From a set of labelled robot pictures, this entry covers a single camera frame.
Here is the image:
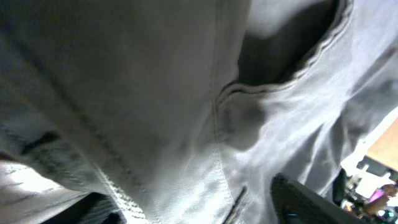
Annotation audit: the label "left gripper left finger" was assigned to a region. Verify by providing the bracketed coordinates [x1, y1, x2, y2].
[42, 193, 124, 224]

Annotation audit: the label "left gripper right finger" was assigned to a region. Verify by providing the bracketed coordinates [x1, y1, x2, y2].
[270, 173, 366, 224]

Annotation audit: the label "grey shorts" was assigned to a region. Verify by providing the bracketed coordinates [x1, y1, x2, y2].
[1, 0, 397, 223]

